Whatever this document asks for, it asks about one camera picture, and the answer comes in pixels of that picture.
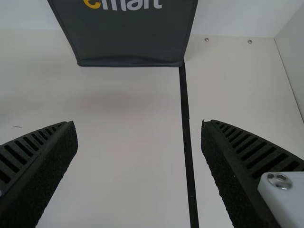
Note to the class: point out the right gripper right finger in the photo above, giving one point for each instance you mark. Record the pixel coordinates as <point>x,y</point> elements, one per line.
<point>242,171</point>

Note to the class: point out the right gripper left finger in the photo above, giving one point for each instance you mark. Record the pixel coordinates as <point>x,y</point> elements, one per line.
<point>35,171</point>

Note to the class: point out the black strip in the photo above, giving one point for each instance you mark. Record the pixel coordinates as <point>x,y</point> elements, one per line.
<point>186,142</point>

